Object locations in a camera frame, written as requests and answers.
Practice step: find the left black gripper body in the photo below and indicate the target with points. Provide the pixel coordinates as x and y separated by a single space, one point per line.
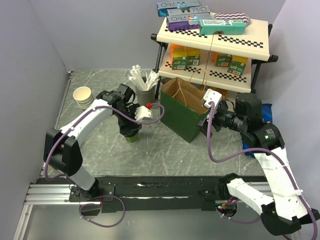
124 123

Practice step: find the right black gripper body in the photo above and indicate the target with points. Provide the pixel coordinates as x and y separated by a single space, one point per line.
220 118

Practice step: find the green paper coffee cup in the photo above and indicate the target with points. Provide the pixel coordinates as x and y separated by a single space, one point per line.
132 139

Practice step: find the green paper gift bag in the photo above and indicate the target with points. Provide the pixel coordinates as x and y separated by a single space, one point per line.
183 107

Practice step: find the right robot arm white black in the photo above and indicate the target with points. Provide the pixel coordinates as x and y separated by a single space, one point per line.
286 210

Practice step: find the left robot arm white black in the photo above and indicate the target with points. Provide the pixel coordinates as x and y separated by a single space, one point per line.
62 146

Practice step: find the orange snack packet lower shelf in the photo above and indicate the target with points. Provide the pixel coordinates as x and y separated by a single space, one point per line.
223 92

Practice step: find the grey straw holder cup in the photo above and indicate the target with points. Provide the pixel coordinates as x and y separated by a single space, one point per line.
145 97

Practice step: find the blue Doritos chip bag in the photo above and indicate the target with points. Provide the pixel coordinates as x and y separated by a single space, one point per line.
266 117

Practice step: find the yellow green box far right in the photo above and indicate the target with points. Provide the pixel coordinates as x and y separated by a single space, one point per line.
237 65

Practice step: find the stack of paper cups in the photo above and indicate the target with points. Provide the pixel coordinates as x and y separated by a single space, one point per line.
83 97

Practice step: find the cream checkered two-tier shelf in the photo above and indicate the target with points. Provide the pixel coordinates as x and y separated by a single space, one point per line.
253 44

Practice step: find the orange green crayon box right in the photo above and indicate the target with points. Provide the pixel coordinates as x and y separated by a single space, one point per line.
222 59

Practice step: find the yellow green crayon box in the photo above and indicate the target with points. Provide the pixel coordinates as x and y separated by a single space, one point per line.
193 56

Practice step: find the orange yellow crayon box left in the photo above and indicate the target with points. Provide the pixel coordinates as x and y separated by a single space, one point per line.
179 57

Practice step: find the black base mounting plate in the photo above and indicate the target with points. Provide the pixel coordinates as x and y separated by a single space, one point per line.
147 193

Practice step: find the teal long box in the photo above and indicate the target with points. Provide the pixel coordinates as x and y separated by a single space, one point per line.
222 26

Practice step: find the purple white wavy pouch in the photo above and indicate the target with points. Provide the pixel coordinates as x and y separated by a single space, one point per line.
233 16

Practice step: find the purple R.O toothpaste box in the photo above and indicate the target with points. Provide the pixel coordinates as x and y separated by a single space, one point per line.
186 21

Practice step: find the grey R.O toothpaste box middle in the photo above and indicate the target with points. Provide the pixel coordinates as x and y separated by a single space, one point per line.
188 11

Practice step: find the blue R.O toothpaste box top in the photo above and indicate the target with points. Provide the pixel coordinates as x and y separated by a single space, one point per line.
163 7

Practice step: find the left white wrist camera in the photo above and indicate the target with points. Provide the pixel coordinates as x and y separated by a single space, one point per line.
142 112

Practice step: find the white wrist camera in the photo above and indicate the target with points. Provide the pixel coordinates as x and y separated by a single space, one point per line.
142 112
211 98

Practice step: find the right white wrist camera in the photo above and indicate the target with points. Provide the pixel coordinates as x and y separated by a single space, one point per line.
211 98

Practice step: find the aluminium rail frame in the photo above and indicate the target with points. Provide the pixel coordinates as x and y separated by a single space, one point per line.
48 215

